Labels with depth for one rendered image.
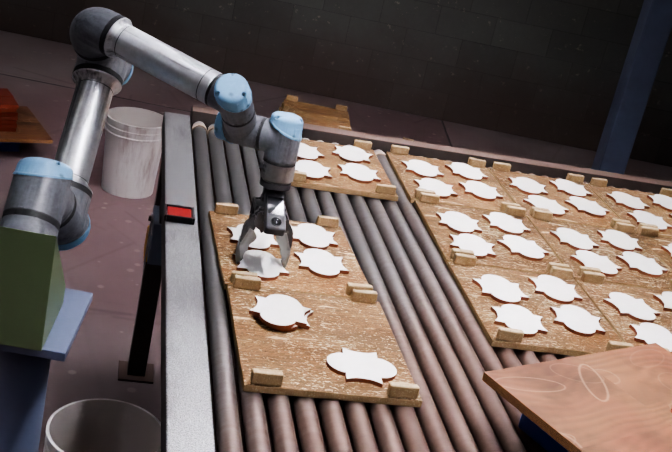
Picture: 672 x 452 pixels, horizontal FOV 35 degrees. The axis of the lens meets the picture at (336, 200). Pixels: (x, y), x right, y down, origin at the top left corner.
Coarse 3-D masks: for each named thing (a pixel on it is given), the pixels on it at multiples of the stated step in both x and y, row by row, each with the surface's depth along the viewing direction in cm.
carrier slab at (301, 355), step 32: (256, 320) 222; (320, 320) 228; (352, 320) 231; (384, 320) 235; (256, 352) 210; (288, 352) 212; (320, 352) 215; (384, 352) 221; (256, 384) 198; (288, 384) 201; (320, 384) 203; (352, 384) 206; (384, 384) 209
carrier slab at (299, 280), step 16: (224, 224) 265; (224, 240) 256; (336, 240) 271; (224, 256) 248; (336, 256) 262; (352, 256) 264; (224, 272) 240; (304, 272) 249; (352, 272) 255; (224, 288) 235; (272, 288) 238; (288, 288) 239; (304, 288) 241; (320, 288) 243; (336, 288) 245
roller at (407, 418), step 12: (324, 192) 307; (324, 204) 300; (336, 216) 291; (348, 240) 279; (396, 408) 206; (408, 408) 205; (396, 420) 204; (408, 420) 201; (408, 432) 198; (420, 432) 198; (408, 444) 196; (420, 444) 194
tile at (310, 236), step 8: (304, 224) 274; (312, 224) 275; (296, 232) 268; (304, 232) 269; (312, 232) 270; (320, 232) 271; (328, 232) 272; (296, 240) 265; (304, 240) 264; (312, 240) 265; (320, 240) 266; (328, 240) 267; (320, 248) 263
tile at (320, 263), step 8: (312, 248) 261; (296, 256) 256; (304, 256) 255; (312, 256) 256; (320, 256) 257; (328, 256) 258; (304, 264) 251; (312, 264) 252; (320, 264) 253; (328, 264) 254; (336, 264) 255; (312, 272) 249; (320, 272) 249; (328, 272) 250; (336, 272) 250; (344, 272) 253
